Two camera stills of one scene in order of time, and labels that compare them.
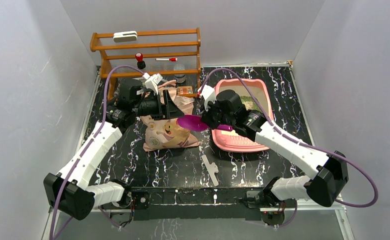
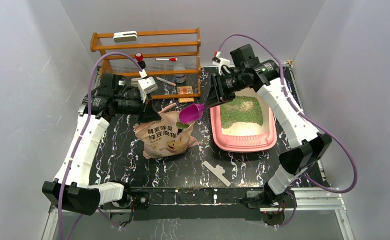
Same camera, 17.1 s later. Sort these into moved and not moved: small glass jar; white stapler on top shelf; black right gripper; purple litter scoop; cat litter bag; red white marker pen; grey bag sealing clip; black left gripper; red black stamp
Moved: purple litter scoop; black right gripper; grey bag sealing clip; black left gripper; cat litter bag
Not moved: white stapler on top shelf; red black stamp; small glass jar; red white marker pen
